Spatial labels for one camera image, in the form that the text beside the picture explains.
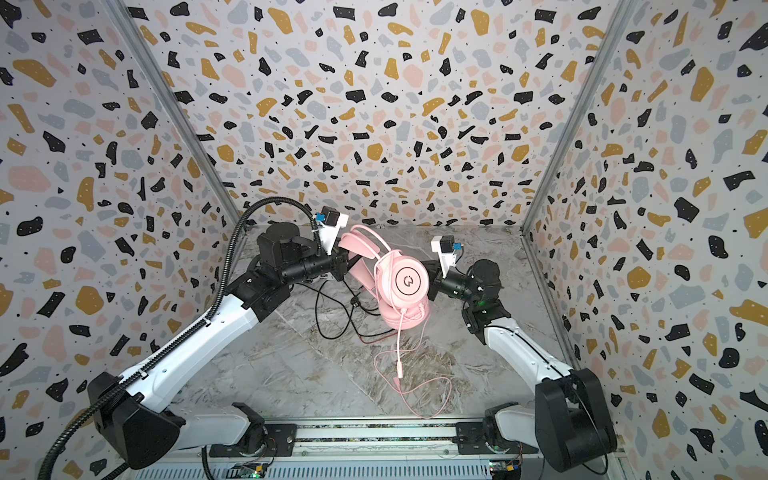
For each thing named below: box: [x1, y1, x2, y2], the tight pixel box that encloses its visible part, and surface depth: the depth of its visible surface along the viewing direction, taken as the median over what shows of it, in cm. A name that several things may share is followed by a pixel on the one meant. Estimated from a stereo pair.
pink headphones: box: [340, 225, 431, 330], surface depth 56 cm
